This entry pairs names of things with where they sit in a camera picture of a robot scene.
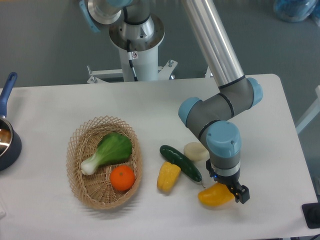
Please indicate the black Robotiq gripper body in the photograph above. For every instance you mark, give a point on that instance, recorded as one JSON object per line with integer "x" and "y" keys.
{"x": 232, "y": 181}

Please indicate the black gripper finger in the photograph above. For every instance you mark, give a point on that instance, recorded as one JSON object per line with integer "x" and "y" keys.
{"x": 209, "y": 167}
{"x": 241, "y": 193}

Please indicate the yellow mango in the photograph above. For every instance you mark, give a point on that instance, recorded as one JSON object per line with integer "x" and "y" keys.
{"x": 216, "y": 195}

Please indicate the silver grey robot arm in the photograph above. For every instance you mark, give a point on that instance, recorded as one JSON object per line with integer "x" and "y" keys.
{"x": 137, "y": 33}

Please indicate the dark green cucumber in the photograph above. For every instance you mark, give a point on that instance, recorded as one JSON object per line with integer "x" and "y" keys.
{"x": 175, "y": 157}

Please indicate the cream round cake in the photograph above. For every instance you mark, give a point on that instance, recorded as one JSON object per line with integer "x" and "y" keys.
{"x": 196, "y": 152}

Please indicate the yellow bell pepper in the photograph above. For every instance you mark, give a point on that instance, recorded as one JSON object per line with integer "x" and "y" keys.
{"x": 167, "y": 177}

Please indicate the black device at edge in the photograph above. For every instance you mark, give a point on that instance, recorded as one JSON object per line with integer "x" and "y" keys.
{"x": 311, "y": 212}

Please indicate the orange tangerine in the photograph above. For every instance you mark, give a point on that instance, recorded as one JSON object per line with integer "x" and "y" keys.
{"x": 122, "y": 178}

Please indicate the green bok choy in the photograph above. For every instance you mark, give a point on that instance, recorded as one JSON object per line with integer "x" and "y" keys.
{"x": 114, "y": 148}

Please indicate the woven wicker basket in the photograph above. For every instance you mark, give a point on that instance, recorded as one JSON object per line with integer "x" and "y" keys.
{"x": 96, "y": 191}

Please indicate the blue plastic bag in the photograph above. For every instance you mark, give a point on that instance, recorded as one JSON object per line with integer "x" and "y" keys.
{"x": 294, "y": 11}

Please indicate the blue saucepan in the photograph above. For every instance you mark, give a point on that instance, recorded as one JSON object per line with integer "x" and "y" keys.
{"x": 10, "y": 141}

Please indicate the white frame at right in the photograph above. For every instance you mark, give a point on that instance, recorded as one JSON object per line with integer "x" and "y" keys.
{"x": 310, "y": 113}

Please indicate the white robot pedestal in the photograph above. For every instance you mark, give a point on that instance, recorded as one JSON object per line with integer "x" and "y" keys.
{"x": 136, "y": 66}

